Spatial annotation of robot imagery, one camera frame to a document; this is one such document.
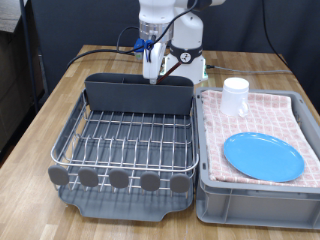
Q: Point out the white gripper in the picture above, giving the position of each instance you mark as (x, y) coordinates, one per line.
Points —
(151, 66)

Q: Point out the dark grey partition panel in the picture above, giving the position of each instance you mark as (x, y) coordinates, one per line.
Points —
(83, 20)

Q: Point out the dark cabinet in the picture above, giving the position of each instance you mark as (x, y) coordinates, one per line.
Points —
(13, 83)

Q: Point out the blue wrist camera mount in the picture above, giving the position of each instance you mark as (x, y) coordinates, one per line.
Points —
(140, 46)

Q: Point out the blue plate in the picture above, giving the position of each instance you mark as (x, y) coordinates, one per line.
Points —
(263, 156)

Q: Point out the grey plastic crate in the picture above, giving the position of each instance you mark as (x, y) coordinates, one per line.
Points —
(253, 206)

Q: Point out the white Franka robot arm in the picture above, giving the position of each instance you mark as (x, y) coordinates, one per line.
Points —
(190, 30)

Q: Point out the black metal pole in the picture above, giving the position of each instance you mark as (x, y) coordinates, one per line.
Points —
(28, 50)

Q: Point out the white plastic mug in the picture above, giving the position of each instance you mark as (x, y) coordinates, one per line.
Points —
(233, 96)

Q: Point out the pink checked cloth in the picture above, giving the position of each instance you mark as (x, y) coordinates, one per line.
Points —
(216, 150)

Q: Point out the dark grey cutlery holder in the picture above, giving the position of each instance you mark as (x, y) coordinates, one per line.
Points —
(133, 96)

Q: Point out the grey plastic drain tray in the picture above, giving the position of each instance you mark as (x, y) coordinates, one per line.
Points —
(133, 206)

